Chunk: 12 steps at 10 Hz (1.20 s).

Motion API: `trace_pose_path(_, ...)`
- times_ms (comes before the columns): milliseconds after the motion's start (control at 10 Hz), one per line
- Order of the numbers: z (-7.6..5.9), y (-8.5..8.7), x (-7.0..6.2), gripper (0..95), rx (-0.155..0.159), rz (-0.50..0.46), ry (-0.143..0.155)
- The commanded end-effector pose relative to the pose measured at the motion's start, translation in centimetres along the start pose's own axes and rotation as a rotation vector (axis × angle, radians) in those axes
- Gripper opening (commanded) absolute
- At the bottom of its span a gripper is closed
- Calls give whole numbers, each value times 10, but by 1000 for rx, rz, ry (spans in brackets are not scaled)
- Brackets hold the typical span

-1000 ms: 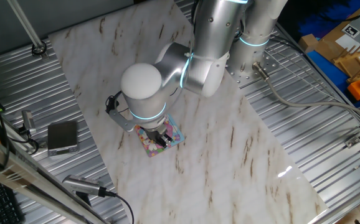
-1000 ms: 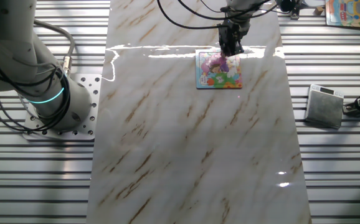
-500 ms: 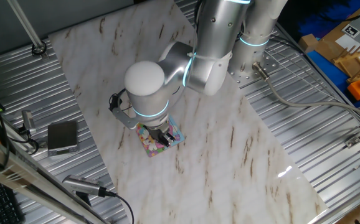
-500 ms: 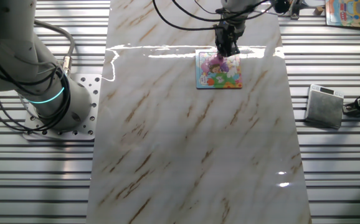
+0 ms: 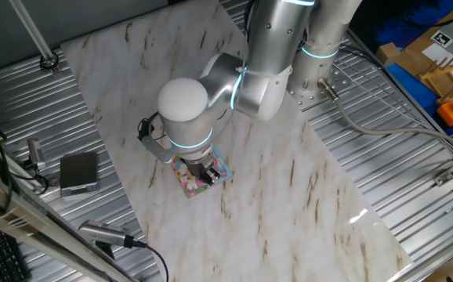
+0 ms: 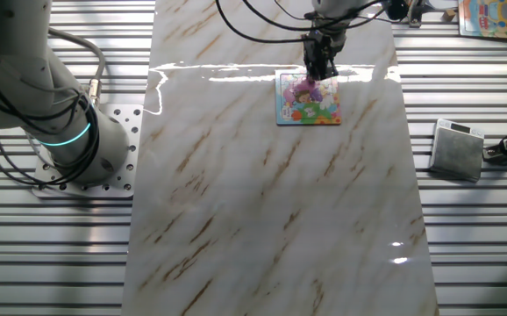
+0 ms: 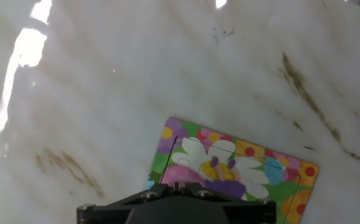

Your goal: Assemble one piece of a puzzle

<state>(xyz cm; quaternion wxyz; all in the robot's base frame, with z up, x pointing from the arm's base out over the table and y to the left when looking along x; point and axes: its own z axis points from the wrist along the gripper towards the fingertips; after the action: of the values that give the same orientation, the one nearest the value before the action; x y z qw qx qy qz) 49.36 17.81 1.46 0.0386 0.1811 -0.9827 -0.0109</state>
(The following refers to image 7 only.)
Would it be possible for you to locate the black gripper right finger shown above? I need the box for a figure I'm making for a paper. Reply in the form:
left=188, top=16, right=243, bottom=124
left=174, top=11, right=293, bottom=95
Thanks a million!
left=179, top=182, right=277, bottom=224

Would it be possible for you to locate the colourful fairy puzzle board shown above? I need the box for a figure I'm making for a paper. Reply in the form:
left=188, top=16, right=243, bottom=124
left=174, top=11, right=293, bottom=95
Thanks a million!
left=144, top=116, right=320, bottom=224

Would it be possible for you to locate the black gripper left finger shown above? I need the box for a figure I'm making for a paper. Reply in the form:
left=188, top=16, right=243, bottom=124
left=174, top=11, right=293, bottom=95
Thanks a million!
left=76, top=182, right=175, bottom=224

